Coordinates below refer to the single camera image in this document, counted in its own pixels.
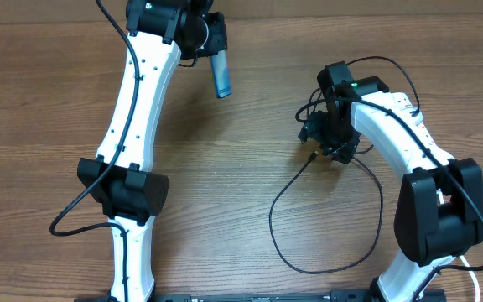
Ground Samsung Galaxy smartphone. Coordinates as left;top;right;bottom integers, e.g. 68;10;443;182
210;50;231;99

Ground black USB charging cable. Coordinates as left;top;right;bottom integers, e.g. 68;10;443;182
268;55;422;276

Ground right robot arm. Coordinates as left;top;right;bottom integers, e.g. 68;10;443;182
299;61;483;301

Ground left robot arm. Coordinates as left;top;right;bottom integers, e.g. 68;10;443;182
77;0;231;301

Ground white charger adapter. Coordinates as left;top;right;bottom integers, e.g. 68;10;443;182
402;106;423;126

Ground white power strip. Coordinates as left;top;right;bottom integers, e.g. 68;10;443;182
392;92;435;148

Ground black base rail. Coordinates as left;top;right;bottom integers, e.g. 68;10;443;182
148;289;379;302

